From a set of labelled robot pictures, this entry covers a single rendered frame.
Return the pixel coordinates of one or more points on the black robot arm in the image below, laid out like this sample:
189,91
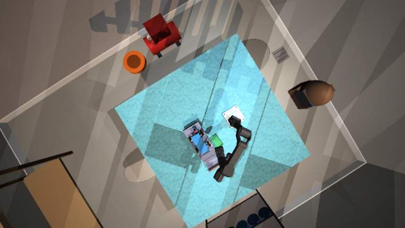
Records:
227,166

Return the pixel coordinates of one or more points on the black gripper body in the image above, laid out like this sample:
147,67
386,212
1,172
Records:
219,151

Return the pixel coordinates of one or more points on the dark grey ramp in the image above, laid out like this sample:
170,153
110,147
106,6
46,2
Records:
209,158

